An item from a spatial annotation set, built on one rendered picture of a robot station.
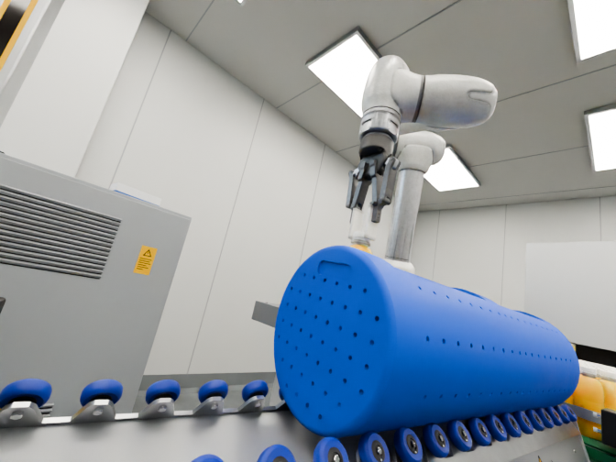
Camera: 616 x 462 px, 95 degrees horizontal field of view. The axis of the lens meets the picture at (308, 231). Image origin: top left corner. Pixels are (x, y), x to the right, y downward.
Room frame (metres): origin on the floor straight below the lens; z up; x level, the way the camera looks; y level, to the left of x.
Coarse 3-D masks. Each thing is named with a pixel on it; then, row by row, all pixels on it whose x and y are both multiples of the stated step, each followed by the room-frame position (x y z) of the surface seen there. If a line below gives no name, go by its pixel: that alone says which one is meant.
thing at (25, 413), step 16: (96, 400) 0.40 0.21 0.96; (160, 400) 0.44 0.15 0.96; (208, 400) 0.48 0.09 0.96; (256, 400) 0.52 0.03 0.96; (0, 416) 0.36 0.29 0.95; (16, 416) 0.36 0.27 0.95; (32, 416) 0.38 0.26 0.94; (80, 416) 0.40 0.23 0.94; (96, 416) 0.41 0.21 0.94; (112, 416) 0.43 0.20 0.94; (128, 416) 0.44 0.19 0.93; (144, 416) 0.45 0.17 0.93; (160, 416) 0.46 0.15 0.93; (176, 416) 0.48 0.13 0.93
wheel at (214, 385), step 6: (204, 384) 0.49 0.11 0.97; (210, 384) 0.49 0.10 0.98; (216, 384) 0.49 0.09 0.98; (222, 384) 0.49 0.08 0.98; (204, 390) 0.48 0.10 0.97; (210, 390) 0.48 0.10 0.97; (216, 390) 0.48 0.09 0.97; (222, 390) 0.49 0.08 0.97; (198, 396) 0.49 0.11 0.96; (204, 396) 0.48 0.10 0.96; (210, 396) 0.49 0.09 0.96; (216, 396) 0.50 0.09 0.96; (222, 396) 0.50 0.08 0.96
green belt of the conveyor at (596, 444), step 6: (588, 438) 0.93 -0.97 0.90; (588, 444) 0.92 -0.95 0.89; (594, 444) 0.91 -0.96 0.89; (600, 444) 0.91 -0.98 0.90; (588, 450) 0.92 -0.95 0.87; (594, 450) 0.91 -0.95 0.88; (600, 450) 0.90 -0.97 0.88; (606, 450) 0.89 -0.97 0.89; (612, 450) 0.88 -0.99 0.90; (588, 456) 0.92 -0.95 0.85; (594, 456) 0.91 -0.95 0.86; (600, 456) 0.90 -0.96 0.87; (606, 456) 0.89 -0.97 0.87; (612, 456) 0.88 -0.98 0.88
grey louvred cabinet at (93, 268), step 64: (0, 192) 1.14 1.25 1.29; (64, 192) 1.26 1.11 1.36; (0, 256) 1.19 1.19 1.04; (64, 256) 1.31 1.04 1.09; (128, 256) 1.47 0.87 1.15; (0, 320) 1.24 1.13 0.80; (64, 320) 1.37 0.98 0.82; (128, 320) 1.53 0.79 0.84; (0, 384) 1.29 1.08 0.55; (64, 384) 1.43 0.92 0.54; (128, 384) 1.60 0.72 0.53
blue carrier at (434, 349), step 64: (320, 256) 0.50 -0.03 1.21; (320, 320) 0.48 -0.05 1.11; (384, 320) 0.37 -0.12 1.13; (448, 320) 0.45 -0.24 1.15; (512, 320) 0.64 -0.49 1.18; (320, 384) 0.45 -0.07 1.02; (384, 384) 0.37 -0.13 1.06; (448, 384) 0.44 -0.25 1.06; (512, 384) 0.58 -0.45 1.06; (576, 384) 0.84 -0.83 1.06
